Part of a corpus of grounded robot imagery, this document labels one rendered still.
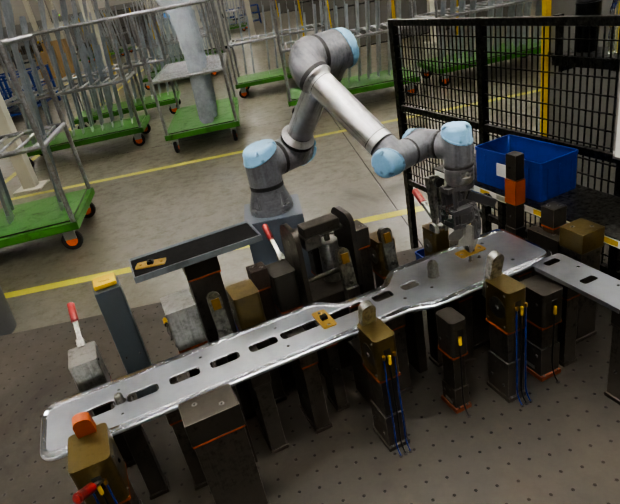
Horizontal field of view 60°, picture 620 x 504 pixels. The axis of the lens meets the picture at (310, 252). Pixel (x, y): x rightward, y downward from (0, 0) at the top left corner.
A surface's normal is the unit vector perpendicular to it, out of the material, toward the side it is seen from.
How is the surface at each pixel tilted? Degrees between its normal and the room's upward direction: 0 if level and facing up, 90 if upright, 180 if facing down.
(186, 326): 90
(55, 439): 0
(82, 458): 0
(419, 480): 0
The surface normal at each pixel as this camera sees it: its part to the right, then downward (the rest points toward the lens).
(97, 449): -0.18, -0.87
